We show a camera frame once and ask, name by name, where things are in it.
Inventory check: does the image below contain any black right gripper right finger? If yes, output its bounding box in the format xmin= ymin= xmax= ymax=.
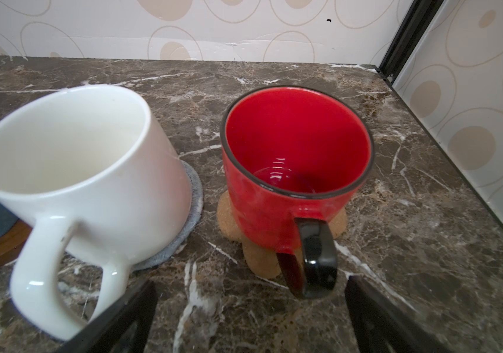
xmin=344 ymin=276 xmax=449 ymax=352

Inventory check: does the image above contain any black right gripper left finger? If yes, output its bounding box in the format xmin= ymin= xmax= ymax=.
xmin=57 ymin=279 xmax=158 ymax=353

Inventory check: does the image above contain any white mug back row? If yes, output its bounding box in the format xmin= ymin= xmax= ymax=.
xmin=0 ymin=85 xmax=192 ymax=341

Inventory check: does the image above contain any red mug black handle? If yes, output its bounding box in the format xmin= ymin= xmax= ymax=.
xmin=221 ymin=85 xmax=375 ymax=299

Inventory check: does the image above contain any cork paw print coaster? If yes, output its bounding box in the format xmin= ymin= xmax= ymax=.
xmin=217 ymin=185 xmax=351 ymax=288

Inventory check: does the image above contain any brown wooden coaster far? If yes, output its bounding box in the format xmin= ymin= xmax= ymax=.
xmin=0 ymin=220 xmax=32 ymax=267

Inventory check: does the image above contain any blue woven round coaster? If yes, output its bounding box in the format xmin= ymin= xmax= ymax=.
xmin=131 ymin=159 xmax=204 ymax=272

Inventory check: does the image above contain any black right corner post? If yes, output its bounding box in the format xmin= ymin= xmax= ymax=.
xmin=379 ymin=0 xmax=444 ymax=84

